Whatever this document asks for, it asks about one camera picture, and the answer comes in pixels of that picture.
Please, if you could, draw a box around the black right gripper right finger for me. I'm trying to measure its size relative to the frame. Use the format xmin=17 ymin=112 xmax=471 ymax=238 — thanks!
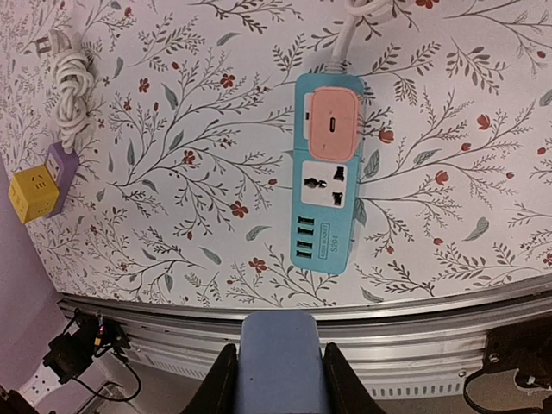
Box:
xmin=323 ymin=342 xmax=386 ymax=414

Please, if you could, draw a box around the white cable of teal strip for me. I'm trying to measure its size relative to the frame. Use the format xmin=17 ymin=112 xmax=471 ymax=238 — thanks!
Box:
xmin=323 ymin=0 xmax=398 ymax=74

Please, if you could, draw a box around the white cable of purple strip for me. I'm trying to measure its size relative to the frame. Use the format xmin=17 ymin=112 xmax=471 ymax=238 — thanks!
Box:
xmin=34 ymin=28 xmax=96 ymax=154

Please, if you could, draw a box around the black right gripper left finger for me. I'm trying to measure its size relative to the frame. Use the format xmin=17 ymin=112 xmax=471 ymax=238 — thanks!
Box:
xmin=181 ymin=343 xmax=238 ymax=414

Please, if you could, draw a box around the purple power strip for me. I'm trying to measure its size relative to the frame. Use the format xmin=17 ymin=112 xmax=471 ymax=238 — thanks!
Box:
xmin=45 ymin=142 xmax=79 ymax=218

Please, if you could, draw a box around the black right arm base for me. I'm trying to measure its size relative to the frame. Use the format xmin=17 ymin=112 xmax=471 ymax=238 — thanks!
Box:
xmin=462 ymin=317 xmax=551 ymax=413

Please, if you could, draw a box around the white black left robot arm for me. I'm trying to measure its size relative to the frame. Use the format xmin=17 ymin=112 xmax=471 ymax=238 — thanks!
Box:
xmin=1 ymin=364 xmax=62 ymax=414

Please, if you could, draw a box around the blue cube adapter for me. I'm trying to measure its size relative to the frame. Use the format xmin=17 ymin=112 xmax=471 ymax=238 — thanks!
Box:
xmin=234 ymin=310 xmax=330 ymax=413

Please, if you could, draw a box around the yellow cube plug adapter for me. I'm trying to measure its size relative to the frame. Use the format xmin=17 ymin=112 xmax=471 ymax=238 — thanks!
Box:
xmin=9 ymin=165 xmax=60 ymax=224

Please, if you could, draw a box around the teal power strip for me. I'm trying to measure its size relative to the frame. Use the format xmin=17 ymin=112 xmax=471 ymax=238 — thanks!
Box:
xmin=291 ymin=73 xmax=365 ymax=274

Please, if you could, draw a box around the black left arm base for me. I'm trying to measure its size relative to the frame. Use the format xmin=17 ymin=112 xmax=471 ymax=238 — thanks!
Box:
xmin=42 ymin=308 xmax=130 ymax=385

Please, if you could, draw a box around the floral table mat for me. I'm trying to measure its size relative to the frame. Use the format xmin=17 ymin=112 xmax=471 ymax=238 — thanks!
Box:
xmin=1 ymin=1 xmax=551 ymax=308

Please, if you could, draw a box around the aluminium front rail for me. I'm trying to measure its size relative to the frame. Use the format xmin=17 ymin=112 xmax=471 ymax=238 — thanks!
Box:
xmin=60 ymin=276 xmax=551 ymax=399

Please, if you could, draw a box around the pink cube adapter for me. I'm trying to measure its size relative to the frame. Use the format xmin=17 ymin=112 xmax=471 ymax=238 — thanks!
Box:
xmin=308 ymin=86 xmax=360 ymax=163

